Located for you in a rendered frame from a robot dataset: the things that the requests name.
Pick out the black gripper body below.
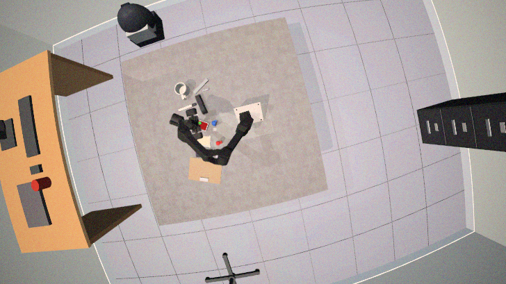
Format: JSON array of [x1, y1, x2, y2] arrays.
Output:
[[186, 108, 203, 140]]

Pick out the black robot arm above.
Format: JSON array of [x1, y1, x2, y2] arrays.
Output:
[[170, 111, 254, 166]]

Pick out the white mug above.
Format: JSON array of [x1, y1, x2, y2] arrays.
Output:
[[174, 83, 190, 100]]

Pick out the cream paper card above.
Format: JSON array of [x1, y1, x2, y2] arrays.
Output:
[[198, 136, 211, 147]]

